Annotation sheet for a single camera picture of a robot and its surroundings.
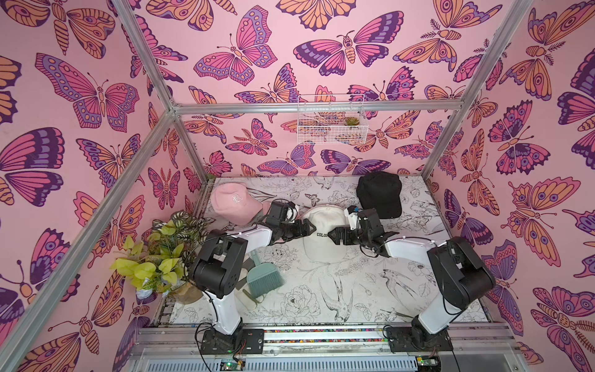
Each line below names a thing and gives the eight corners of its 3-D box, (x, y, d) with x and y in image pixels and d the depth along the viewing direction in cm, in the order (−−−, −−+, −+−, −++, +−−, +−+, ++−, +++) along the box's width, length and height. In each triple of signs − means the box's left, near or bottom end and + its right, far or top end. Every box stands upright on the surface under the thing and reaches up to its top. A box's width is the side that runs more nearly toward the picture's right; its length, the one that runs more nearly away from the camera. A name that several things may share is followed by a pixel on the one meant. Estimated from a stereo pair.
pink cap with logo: (208, 209, 111) (201, 197, 104) (230, 189, 119) (226, 177, 112) (244, 231, 103) (239, 220, 96) (265, 208, 111) (263, 197, 104)
